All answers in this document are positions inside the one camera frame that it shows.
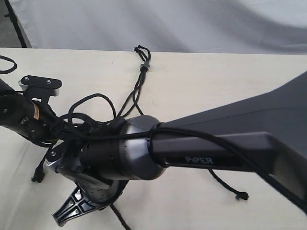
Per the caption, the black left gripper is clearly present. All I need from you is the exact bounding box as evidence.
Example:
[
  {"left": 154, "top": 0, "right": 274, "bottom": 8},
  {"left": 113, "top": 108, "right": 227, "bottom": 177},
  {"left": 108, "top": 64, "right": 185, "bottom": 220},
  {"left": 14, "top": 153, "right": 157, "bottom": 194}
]
[{"left": 21, "top": 101, "right": 58, "bottom": 147}]

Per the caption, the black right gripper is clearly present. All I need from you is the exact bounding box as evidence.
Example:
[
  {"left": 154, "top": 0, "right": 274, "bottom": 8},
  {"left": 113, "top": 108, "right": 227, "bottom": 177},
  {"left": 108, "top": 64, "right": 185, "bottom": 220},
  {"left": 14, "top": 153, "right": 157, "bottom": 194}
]
[{"left": 53, "top": 162, "right": 127, "bottom": 227}]

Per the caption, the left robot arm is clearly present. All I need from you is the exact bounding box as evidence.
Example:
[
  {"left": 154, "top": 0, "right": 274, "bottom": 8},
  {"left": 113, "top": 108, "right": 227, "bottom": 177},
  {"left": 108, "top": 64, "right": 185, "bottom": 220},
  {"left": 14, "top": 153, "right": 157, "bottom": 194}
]
[{"left": 0, "top": 75, "right": 62, "bottom": 148}]

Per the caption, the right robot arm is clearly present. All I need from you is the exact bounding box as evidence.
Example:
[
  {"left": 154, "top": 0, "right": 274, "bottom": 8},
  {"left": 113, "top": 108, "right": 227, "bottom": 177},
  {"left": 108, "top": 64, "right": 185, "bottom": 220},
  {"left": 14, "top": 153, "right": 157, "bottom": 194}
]
[{"left": 48, "top": 73, "right": 307, "bottom": 226}]

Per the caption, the black stand pole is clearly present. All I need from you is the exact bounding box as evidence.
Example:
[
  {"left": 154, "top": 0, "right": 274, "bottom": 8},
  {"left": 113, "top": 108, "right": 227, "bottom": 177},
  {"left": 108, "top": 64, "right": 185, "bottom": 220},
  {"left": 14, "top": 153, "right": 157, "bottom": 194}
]
[{"left": 4, "top": 0, "right": 28, "bottom": 48}]

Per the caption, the grey backdrop cloth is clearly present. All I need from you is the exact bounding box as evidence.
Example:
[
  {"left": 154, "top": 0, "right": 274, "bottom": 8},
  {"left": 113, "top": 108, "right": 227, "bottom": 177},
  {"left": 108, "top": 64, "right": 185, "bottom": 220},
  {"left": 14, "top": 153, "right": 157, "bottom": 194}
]
[{"left": 10, "top": 0, "right": 307, "bottom": 54}]

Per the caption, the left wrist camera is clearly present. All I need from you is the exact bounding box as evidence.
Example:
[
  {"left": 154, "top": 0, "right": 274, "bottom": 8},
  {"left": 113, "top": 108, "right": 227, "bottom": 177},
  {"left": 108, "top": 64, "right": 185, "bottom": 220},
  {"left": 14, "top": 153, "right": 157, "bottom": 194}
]
[{"left": 18, "top": 75, "right": 62, "bottom": 97}]

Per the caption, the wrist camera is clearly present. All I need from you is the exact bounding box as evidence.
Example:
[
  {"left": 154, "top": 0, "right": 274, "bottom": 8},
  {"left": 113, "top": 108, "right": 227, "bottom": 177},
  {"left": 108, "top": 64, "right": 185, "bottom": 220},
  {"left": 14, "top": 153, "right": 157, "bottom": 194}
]
[
  {"left": 45, "top": 141, "right": 82, "bottom": 173},
  {"left": 18, "top": 75, "right": 62, "bottom": 97}
]

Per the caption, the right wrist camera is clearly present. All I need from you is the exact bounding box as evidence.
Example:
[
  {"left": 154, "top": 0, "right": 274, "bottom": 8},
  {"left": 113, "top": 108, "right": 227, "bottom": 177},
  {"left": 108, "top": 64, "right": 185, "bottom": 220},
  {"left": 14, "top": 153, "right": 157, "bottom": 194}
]
[{"left": 45, "top": 141, "right": 82, "bottom": 173}]

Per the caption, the grey cable clamp bracket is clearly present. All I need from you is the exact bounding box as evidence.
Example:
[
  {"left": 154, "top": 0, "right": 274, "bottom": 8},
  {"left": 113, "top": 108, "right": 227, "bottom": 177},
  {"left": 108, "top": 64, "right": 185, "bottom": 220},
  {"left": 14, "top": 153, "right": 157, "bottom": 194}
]
[{"left": 140, "top": 61, "right": 150, "bottom": 72}]

